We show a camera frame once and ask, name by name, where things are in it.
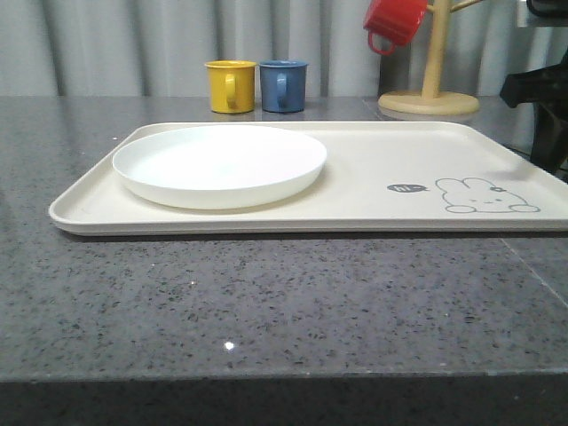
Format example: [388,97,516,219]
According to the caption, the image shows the grey pleated curtain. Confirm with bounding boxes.
[0,0,568,99]

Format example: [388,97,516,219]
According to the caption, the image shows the blue enamel mug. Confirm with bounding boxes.
[259,60,308,114]

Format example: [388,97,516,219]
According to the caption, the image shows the wooden mug tree stand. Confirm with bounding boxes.
[378,1,479,115]

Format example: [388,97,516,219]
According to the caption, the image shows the beige rabbit serving tray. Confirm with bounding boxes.
[49,122,567,236]

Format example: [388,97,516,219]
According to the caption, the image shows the red enamel mug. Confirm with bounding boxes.
[363,0,429,55]

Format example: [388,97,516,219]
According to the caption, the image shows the yellow enamel mug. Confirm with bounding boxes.
[205,60,256,114]

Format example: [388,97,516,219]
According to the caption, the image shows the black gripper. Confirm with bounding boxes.
[500,63,567,174]

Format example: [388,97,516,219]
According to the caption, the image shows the white round plate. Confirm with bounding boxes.
[112,124,327,209]

